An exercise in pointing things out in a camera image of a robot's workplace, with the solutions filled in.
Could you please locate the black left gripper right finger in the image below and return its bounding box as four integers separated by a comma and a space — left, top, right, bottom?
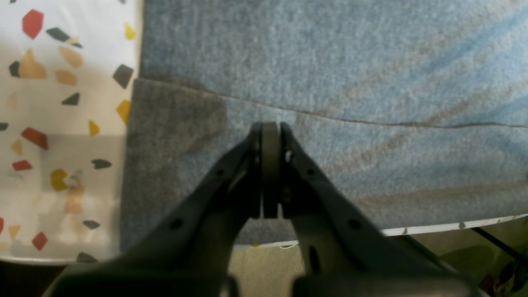
262, 123, 480, 297

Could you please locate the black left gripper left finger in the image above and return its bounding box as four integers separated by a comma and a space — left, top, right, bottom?
51, 123, 262, 297

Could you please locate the grey t-shirt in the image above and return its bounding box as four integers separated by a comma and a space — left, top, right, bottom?
120, 0, 528, 250

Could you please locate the terrazzo pattern tablecloth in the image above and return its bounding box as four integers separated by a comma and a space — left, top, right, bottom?
0, 0, 144, 265

